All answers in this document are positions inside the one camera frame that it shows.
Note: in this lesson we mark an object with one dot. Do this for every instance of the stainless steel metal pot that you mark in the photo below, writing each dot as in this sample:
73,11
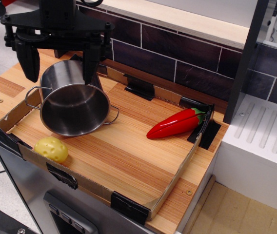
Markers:
68,106

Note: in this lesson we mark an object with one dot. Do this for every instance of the toy oven front panel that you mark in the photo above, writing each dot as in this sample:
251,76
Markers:
67,220

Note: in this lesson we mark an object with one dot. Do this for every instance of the dark grey vertical post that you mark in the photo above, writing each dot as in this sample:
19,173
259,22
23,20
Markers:
247,60

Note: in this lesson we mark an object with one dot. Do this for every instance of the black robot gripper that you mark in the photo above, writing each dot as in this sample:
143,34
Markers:
56,24

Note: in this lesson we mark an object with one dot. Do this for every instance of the red toy chili pepper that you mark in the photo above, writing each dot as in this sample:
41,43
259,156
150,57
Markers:
181,122

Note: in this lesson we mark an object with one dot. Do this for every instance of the yellow toy potato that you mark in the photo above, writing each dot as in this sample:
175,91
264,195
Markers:
52,148

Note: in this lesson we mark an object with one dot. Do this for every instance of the light wooden shelf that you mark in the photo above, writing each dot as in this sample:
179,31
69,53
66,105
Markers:
201,27

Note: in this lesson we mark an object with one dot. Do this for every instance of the cardboard fence with black tape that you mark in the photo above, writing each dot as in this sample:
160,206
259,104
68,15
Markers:
117,164

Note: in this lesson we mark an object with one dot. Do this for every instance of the white toy sink drainboard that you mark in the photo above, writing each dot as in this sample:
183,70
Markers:
247,157

